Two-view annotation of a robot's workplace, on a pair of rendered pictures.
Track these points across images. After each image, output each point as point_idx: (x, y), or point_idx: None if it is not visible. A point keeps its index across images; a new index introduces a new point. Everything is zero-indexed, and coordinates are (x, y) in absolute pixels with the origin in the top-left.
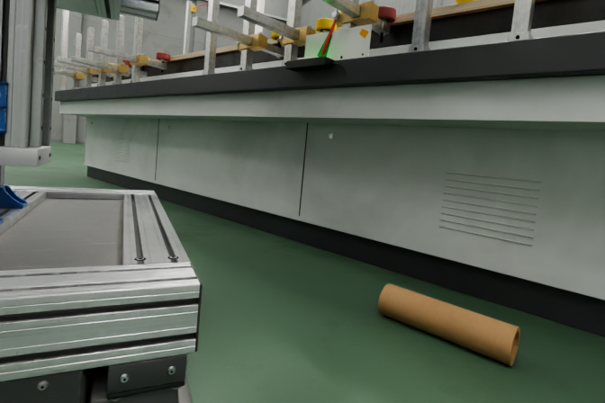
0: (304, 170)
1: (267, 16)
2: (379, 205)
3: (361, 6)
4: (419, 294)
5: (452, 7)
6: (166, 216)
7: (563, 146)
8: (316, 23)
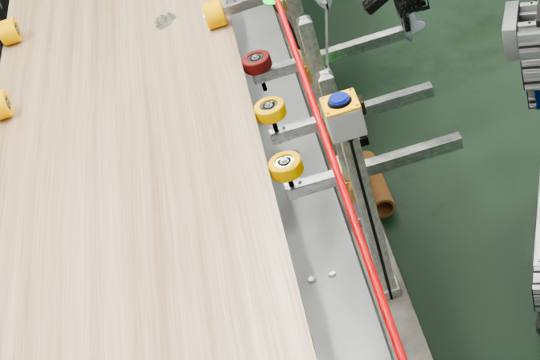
0: None
1: (393, 92)
2: None
3: None
4: (376, 186)
5: (233, 29)
6: (539, 186)
7: None
8: (284, 110)
